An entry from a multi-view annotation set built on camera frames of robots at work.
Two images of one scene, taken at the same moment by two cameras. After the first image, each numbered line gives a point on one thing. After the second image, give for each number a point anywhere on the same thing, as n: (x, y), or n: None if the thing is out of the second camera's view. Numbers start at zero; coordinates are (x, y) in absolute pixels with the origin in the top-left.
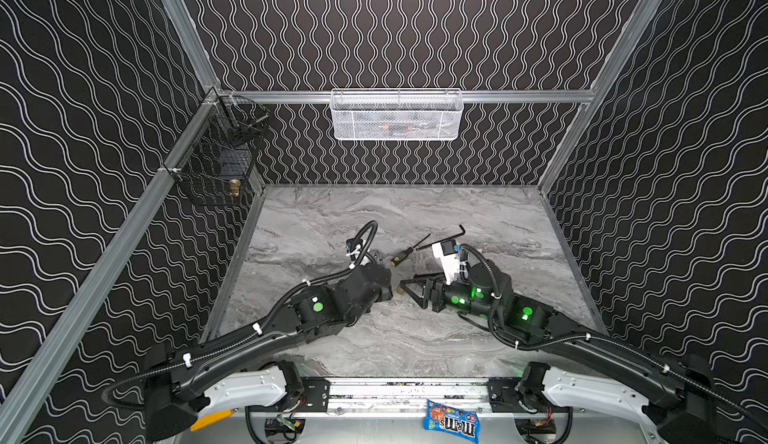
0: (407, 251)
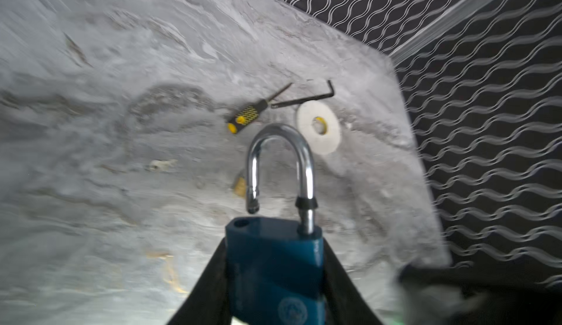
0: (251, 113)
